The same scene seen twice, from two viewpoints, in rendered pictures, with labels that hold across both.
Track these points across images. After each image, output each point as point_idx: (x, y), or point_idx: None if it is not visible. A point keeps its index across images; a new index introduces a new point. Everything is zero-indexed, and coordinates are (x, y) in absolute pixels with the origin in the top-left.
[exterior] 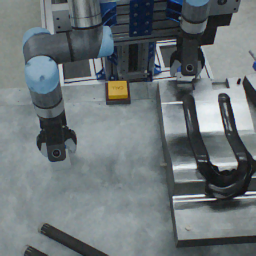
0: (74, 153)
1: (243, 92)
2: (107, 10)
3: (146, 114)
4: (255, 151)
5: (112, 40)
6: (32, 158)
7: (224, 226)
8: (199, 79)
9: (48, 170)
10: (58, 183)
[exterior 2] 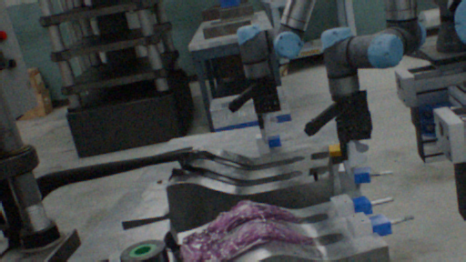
0: (274, 153)
1: (299, 183)
2: (439, 107)
3: None
4: (202, 179)
5: (278, 40)
6: None
7: (149, 196)
8: (327, 160)
9: None
10: (246, 153)
